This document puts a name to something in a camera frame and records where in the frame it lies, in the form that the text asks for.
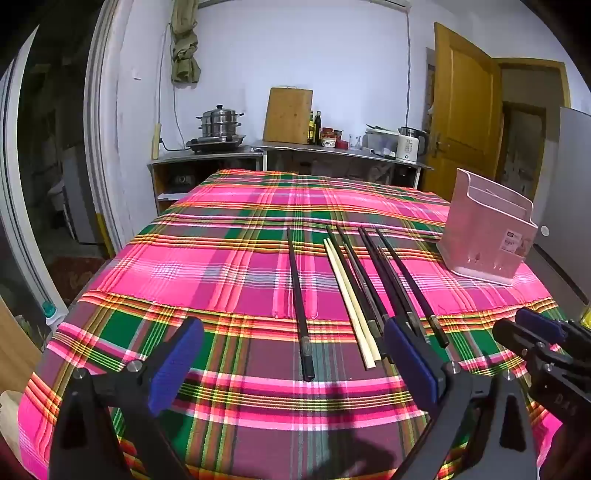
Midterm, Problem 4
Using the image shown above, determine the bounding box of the steel steamer pot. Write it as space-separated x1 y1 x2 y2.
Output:
198 105 245 138

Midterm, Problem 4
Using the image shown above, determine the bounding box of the grey refrigerator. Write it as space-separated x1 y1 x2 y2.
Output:
531 107 591 324

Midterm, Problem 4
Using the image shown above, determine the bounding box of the wooden door frame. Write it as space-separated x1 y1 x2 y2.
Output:
493 58 572 199

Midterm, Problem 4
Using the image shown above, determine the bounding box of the pink plastic utensil holder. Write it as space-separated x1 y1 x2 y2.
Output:
436 168 539 287

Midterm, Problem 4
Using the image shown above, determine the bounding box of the white electric kettle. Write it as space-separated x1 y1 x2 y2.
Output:
396 127 429 163

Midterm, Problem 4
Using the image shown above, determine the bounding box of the hanging green cloth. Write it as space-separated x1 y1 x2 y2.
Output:
170 0 202 85

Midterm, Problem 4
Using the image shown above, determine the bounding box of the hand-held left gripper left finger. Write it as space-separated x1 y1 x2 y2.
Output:
48 316 206 480

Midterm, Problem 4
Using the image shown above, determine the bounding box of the black wall cable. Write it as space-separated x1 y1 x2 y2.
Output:
159 9 191 152

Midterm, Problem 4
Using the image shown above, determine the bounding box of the gas stove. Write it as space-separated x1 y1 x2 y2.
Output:
186 134 247 154

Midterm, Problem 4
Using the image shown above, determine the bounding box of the pink plaid tablecloth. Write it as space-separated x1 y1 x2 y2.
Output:
17 168 566 480

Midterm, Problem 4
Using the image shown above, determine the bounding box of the cream chopstick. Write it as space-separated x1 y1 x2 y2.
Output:
323 238 376 371
327 237 383 361

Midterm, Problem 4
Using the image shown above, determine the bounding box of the bottle with teal cap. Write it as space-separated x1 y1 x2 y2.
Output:
41 300 65 334

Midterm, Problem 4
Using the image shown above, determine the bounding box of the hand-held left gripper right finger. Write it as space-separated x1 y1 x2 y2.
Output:
382 318 539 480

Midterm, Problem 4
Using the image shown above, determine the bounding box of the white kitchen appliance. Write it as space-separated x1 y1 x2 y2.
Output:
362 124 400 158

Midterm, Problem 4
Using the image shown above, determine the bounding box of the steel kitchen counter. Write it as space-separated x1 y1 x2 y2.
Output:
148 144 435 204

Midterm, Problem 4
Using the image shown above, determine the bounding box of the wooden cutting board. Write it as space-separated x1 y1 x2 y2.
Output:
262 87 314 145

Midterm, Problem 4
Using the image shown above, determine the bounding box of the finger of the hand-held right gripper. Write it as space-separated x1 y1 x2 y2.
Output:
514 308 570 345
491 318 539 359

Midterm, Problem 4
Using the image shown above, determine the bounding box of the white sliding door frame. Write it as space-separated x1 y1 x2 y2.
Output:
0 23 70 319

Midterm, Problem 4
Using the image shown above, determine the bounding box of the yellow wooden door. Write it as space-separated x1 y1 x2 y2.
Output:
422 22 503 203

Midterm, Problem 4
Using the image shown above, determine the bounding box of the blue wall cable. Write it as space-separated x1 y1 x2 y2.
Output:
405 11 413 130

